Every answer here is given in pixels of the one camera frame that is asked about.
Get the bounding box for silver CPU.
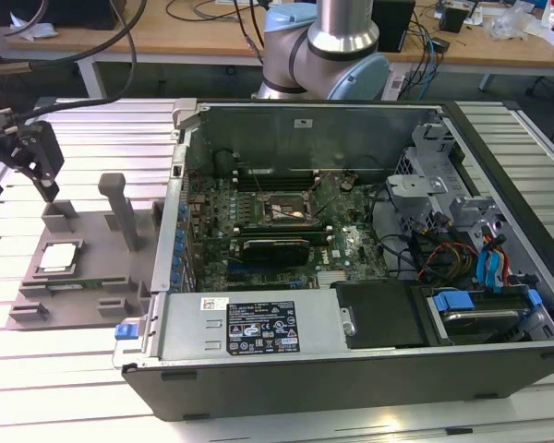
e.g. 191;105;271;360
37;243;78;269

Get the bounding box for metal socket cover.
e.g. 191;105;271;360
307;171;343;221

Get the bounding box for CPU socket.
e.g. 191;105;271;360
260;189;318;223

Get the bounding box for white crumpled paper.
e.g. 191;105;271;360
8;11;59;42

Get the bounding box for grey parts rack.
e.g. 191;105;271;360
7;173;167;331

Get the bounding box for wide black monitor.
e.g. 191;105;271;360
0;0;121;28

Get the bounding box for green RAM stick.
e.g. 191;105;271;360
48;275;131;293

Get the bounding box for grey case latch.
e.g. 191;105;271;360
171;98;200;131

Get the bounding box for wooden desk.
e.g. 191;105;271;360
0;0;554;101

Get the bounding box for black round case speaker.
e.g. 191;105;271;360
213;150;235;175

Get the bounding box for silver power supply unit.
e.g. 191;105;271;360
158;289;348;364

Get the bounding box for RAM slot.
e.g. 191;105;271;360
233;220;332;228
234;168;319;176
234;178;319;186
233;225;332;233
237;230;332;239
234;174;319;182
234;184;319;192

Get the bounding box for black graphics card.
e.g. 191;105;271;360
230;237;311;268

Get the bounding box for green motherboard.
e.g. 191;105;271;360
179;170;398;294

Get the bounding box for white labelled tag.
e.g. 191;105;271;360
387;73;405;101

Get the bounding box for dark grey PC case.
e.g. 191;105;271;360
113;97;554;422

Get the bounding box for silver metal drive cage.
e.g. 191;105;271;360
385;122;507;232

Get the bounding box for tall black box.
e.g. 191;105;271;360
377;0;416;53

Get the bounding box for black plastic shroud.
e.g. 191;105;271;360
334;279;444;351

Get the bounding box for small black bin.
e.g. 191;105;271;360
440;6;470;33

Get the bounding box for hard disk in blue carrier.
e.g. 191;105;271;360
427;285;544;346

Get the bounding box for clear plastic bags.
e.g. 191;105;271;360
484;4;548;41

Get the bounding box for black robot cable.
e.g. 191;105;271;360
25;0;149;70
17;31;138;125

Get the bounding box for red and yellow wires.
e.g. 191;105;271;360
417;239;481;281

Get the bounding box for blue flat wire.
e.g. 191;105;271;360
477;246;493;290
488;233;508;291

